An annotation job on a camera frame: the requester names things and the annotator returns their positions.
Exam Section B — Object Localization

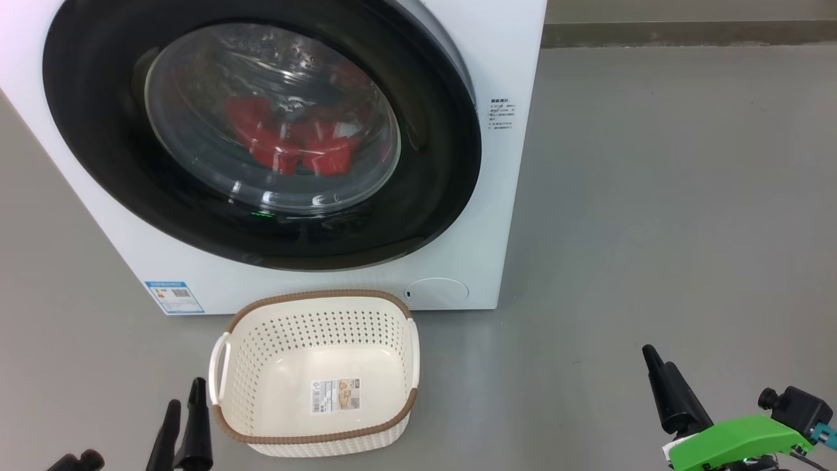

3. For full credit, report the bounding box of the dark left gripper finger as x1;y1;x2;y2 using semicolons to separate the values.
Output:
145;399;182;471
173;377;214;471

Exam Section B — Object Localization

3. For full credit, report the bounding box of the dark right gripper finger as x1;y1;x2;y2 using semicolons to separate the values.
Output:
664;362;713;433
643;345;685;434

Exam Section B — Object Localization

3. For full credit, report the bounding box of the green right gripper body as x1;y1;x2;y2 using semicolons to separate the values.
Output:
664;415;815;471

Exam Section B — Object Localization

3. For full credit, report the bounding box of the dark washing machine door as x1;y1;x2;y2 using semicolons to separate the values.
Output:
43;0;483;272

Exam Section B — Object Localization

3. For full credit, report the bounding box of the cream perforated laundry basket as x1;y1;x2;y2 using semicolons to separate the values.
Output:
208;289;420;457

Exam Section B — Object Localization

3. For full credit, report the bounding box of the white front-load washing machine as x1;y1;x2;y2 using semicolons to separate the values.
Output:
0;0;549;316

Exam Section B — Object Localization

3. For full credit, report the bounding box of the blue energy label sticker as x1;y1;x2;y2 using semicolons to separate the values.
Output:
145;281;205;315

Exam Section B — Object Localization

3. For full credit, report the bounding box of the round white filter cover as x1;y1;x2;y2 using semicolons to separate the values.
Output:
403;278;470;308

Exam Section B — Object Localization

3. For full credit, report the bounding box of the small printed text sticker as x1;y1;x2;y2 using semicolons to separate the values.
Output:
489;98;516;131

